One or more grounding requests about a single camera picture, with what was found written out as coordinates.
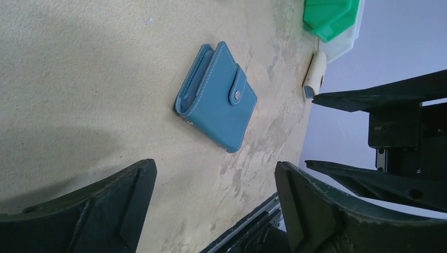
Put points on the blue leather card holder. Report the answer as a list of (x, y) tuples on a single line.
[(216, 97)]

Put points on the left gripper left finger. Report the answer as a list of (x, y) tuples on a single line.
[(106, 216)]

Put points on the beige card holder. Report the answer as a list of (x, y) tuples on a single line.
[(315, 75)]

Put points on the white translucent bin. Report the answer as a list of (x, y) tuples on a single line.
[(344, 42)]

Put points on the black table front rail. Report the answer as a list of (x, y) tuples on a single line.
[(262, 230)]

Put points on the green bin right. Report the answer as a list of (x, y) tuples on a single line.
[(328, 19)]

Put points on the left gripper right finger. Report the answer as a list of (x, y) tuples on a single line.
[(321, 218)]

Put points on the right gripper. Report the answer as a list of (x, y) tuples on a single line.
[(409, 139)]

